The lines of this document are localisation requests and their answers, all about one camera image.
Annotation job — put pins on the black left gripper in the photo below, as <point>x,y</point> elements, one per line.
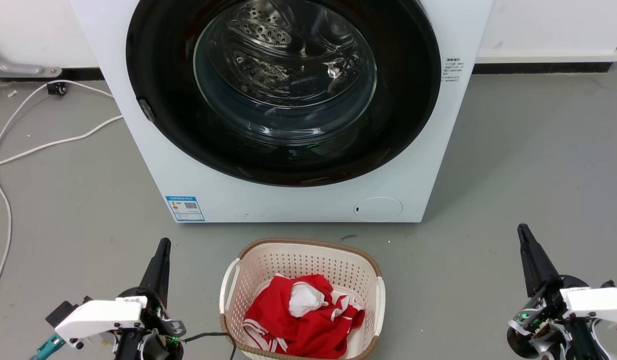
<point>156,320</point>

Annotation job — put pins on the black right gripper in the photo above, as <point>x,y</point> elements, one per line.
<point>543,320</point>

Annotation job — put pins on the round black washing machine door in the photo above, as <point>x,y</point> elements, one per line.
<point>158,75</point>

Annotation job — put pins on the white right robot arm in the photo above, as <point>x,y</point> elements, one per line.
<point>598,302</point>

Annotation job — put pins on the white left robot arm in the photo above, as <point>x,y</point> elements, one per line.
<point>98,317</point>

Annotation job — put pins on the white front-load washing machine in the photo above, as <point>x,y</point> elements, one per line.
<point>308,202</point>

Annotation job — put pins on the blue energy label sticker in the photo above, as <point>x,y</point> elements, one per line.
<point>186,208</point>

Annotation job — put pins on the white crumpled cloth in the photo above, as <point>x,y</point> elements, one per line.
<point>304,300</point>

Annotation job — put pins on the beige perforated laundry basket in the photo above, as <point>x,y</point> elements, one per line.
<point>308,260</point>

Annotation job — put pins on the red garment with white stripes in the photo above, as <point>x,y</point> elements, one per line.
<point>313,335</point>

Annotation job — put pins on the round white filter cover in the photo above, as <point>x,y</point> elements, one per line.
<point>378,209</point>

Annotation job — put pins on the small black caster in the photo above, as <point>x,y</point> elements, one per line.
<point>57,88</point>

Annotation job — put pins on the grey floor pipe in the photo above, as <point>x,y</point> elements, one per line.
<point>13,67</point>

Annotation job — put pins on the steel perforated washer drum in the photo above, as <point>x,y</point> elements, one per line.
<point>268,30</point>

